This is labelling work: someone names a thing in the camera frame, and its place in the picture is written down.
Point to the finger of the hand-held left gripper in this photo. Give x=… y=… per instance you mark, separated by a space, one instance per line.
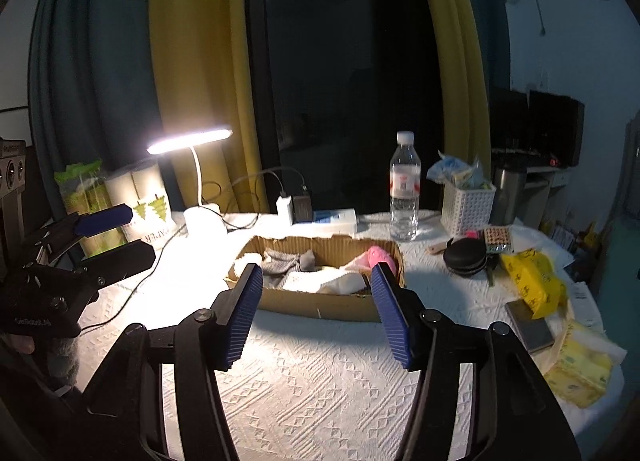
x=125 y=261
x=102 y=221

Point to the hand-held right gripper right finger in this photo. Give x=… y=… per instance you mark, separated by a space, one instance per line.
x=395 y=321

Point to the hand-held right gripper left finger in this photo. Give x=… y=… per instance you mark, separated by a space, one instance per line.
x=245 y=321

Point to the pink and white sock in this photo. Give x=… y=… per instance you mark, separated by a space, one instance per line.
x=380 y=256

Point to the brown cardboard box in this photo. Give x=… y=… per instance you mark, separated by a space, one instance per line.
x=310 y=303

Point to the grey sock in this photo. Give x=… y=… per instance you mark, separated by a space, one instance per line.
x=285 y=263

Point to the white towel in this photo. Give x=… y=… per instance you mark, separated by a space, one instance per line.
x=320 y=283

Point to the person's left forearm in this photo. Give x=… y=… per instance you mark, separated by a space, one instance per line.
x=60 y=358

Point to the person's left hand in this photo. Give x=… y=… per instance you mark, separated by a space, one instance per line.
x=21 y=344

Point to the green wrapped cup pack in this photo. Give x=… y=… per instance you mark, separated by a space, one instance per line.
x=85 y=196

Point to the pack of paper cups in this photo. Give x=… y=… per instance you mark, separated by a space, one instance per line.
x=145 y=196

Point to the white desk lamp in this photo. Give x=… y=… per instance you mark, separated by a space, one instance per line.
x=204 y=226

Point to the black round zip case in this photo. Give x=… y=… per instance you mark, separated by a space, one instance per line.
x=465 y=256

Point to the white textured tablecloth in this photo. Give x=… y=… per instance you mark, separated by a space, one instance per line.
x=320 y=391

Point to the white and blue box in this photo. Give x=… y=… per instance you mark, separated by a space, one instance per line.
x=334 y=222

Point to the white charger plug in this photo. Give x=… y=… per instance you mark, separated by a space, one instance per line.
x=284 y=211

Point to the black power adapter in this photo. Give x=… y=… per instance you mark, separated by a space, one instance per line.
x=302 y=209

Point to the clear plastic water bottle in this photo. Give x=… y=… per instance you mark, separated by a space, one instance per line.
x=404 y=191

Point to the patterned sticker card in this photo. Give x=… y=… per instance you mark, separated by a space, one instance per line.
x=497 y=239

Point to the white plastic basket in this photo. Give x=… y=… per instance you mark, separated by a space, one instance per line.
x=467 y=211

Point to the dark smartphone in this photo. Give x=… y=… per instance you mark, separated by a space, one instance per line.
x=530 y=326

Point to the yellow wipes pack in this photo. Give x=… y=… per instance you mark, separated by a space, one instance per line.
x=535 y=281

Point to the teal curtain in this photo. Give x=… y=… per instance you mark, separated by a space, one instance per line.
x=95 y=66
x=499 y=16

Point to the bundle of snack packets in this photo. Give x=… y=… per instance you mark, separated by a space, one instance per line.
x=457 y=171

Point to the steel thermos mug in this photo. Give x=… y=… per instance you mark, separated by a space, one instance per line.
x=507 y=196

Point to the white paper sheet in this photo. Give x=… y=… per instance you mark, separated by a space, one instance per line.
x=580 y=296

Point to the yellow facial tissue pack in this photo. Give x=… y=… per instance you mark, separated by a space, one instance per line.
x=580 y=368

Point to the white computer desk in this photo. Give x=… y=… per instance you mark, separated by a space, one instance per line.
x=547 y=191

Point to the yellow curtain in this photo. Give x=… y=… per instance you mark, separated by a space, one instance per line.
x=460 y=66
x=200 y=41

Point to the teal bed mattress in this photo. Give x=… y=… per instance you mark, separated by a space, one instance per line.
x=612 y=261

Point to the black computer monitor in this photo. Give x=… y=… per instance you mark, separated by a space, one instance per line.
x=510 y=118
x=557 y=126

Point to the dark window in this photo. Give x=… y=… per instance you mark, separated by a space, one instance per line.
x=340 y=66

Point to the grey padded headboard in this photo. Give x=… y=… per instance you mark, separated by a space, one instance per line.
x=632 y=166

